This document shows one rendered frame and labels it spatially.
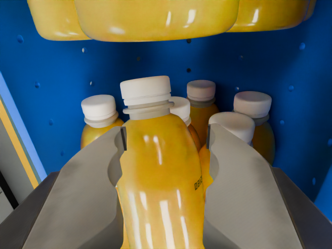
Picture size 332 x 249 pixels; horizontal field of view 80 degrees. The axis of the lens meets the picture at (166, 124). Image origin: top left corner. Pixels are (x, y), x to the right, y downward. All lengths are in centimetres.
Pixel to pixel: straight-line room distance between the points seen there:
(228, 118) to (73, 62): 19
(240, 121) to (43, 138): 20
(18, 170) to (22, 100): 193
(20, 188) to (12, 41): 211
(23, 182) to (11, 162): 22
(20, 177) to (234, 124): 210
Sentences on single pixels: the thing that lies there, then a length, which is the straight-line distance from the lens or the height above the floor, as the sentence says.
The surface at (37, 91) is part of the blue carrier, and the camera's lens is 24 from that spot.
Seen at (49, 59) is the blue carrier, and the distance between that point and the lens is 26.
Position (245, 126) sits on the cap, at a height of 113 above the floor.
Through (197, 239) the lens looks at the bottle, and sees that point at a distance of 18.
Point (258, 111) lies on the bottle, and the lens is 23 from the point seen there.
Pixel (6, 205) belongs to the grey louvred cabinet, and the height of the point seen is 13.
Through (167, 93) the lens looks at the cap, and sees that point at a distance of 15.
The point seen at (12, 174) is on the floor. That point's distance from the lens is 221.
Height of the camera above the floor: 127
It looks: 61 degrees down
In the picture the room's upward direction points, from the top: 178 degrees counter-clockwise
